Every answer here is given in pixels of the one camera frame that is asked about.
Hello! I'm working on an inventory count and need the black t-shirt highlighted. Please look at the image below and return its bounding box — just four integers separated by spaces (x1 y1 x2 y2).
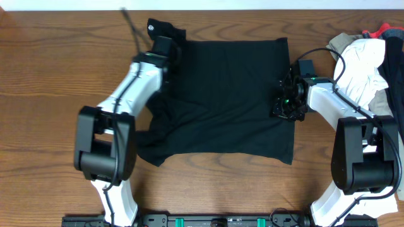
136 19 295 166

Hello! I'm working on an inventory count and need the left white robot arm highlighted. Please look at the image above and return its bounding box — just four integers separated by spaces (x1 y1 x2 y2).
73 47 181 226

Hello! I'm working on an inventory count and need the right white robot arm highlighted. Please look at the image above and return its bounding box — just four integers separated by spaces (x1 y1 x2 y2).
273 74 402 226

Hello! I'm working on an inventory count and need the white shirt in pile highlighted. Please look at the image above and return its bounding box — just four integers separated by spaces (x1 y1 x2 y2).
334 38 388 110

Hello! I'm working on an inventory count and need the grey-beige garment in pile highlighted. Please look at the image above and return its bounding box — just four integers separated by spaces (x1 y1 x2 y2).
325 32 404 146

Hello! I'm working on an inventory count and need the black garment in pile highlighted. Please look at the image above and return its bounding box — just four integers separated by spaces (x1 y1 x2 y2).
378 37 403 139

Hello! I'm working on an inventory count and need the red garment in pile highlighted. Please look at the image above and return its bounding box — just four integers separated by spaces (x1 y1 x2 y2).
362 23 403 40

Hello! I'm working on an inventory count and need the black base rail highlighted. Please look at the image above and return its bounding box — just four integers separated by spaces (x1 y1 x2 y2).
61 209 379 227

